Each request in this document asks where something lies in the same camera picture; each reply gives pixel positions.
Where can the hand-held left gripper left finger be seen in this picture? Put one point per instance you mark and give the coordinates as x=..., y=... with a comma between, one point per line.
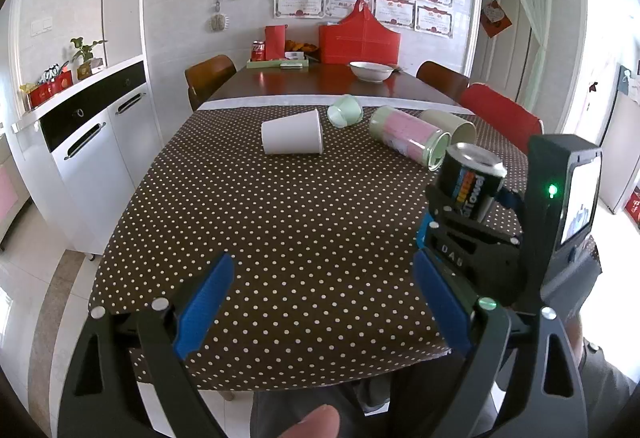
x=205, y=305

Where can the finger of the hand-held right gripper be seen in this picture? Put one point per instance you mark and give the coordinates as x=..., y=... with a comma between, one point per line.
x=437, y=205
x=511, y=200

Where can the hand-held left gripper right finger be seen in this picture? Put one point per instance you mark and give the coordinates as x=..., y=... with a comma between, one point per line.
x=442, y=305

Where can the black drink can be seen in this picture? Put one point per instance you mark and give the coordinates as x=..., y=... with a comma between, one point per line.
x=467, y=178

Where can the person's right forearm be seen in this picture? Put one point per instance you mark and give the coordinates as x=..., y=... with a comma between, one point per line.
x=607, y=390

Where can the pink and green cup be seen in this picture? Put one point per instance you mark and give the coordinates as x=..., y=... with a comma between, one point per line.
x=407, y=134

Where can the cream cup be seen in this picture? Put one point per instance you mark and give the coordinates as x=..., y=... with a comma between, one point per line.
x=452, y=124

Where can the small light green cup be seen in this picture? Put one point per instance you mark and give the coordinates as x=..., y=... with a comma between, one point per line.
x=345, y=111

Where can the white paper cup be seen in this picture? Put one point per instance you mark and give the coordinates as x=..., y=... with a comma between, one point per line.
x=292, y=132

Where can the person's left hand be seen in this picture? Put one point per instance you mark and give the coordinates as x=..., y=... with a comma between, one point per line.
x=315, y=425

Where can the red chair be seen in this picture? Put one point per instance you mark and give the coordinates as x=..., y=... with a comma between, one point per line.
x=500, y=111

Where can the person's legs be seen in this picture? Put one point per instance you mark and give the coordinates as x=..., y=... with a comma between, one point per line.
x=400, y=410

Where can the brown polka dot tablecloth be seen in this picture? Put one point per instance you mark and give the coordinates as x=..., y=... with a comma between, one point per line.
x=300, y=228

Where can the brown wooden chair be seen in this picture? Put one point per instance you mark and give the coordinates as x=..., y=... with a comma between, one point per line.
x=207, y=78
x=442, y=78

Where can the white bowl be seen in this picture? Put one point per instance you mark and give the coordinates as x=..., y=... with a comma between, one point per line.
x=371, y=70

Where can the wooden dining table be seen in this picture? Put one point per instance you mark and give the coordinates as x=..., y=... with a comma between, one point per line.
x=305, y=83

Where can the large red bag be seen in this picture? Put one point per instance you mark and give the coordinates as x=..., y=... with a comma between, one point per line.
x=359, y=41

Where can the red door ornament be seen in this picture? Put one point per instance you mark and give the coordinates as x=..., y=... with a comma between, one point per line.
x=496, y=18

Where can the white and black cabinet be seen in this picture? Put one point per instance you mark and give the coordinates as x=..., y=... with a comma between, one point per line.
x=90, y=158

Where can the green tray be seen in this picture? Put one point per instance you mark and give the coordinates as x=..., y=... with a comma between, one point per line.
x=267, y=64

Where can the white appliance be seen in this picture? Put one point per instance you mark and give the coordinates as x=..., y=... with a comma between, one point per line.
x=10, y=188

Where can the small red box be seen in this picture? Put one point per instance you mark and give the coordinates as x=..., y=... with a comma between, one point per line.
x=275, y=43

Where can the red soda can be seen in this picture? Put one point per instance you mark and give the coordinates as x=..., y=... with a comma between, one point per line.
x=258, y=51

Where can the red gift boxes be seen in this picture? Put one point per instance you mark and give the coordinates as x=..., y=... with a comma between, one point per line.
x=47, y=88

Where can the potted green plant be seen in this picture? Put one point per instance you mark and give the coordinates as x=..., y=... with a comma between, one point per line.
x=86, y=52

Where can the hanging brush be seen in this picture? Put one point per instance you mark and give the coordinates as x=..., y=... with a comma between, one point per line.
x=219, y=22

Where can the white wall switch panel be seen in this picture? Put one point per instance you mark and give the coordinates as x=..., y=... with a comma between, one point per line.
x=41, y=26

